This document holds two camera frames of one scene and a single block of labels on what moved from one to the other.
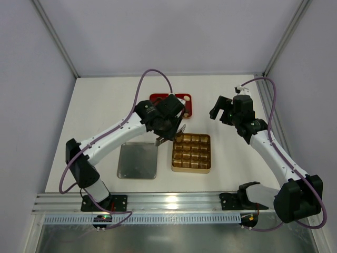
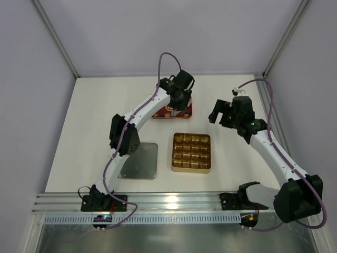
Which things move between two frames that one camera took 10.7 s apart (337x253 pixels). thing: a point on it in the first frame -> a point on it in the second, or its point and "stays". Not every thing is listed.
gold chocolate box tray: (191, 153) stays
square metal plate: (137, 161) stays
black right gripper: (225, 112) stays
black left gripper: (171, 132) -> (182, 103)
